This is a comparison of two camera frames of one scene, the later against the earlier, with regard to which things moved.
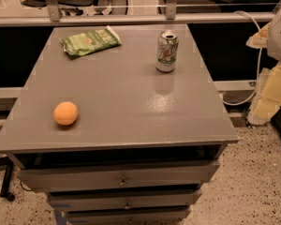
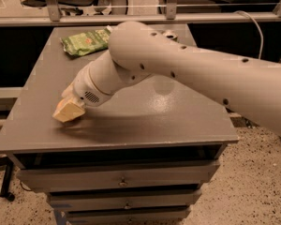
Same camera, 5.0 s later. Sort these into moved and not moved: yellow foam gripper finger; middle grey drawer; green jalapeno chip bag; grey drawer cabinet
Moved: yellow foam gripper finger
Not moved: middle grey drawer; grey drawer cabinet; green jalapeno chip bag
